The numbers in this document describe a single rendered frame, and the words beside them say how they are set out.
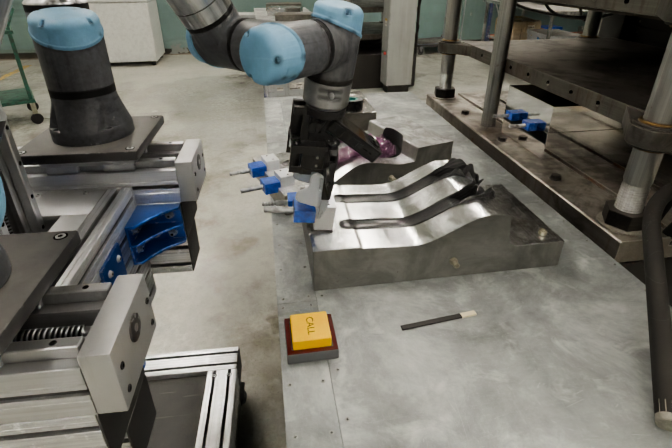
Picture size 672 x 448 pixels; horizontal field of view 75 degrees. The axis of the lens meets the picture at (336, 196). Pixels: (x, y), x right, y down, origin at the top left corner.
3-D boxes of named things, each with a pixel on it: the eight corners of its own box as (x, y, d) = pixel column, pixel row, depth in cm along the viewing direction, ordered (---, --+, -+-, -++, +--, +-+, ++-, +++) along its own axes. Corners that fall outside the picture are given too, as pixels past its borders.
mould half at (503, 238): (313, 291, 83) (312, 230, 77) (301, 220, 106) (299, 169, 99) (557, 265, 90) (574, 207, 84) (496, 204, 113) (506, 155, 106)
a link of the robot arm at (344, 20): (298, -3, 62) (336, -5, 68) (290, 73, 68) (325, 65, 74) (341, 13, 58) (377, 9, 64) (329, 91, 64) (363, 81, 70)
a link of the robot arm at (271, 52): (222, 80, 61) (279, 68, 69) (280, 93, 55) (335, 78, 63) (215, 20, 58) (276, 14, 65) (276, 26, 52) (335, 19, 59)
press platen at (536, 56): (640, 212, 95) (669, 134, 87) (431, 77, 208) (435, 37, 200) (945, 184, 107) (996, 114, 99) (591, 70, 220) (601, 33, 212)
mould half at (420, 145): (285, 215, 108) (283, 174, 103) (254, 175, 128) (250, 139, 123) (448, 176, 127) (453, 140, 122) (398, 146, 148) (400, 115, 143)
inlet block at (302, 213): (263, 228, 82) (264, 205, 79) (262, 212, 86) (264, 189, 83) (332, 230, 84) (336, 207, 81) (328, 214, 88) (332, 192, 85)
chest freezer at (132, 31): (167, 56, 720) (156, -7, 676) (159, 65, 653) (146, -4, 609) (66, 59, 696) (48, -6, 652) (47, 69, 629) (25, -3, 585)
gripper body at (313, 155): (285, 154, 81) (292, 91, 74) (331, 157, 82) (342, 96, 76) (288, 176, 74) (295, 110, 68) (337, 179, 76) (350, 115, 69)
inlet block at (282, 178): (244, 205, 107) (242, 185, 104) (239, 196, 111) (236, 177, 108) (295, 194, 112) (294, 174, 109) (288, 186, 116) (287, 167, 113)
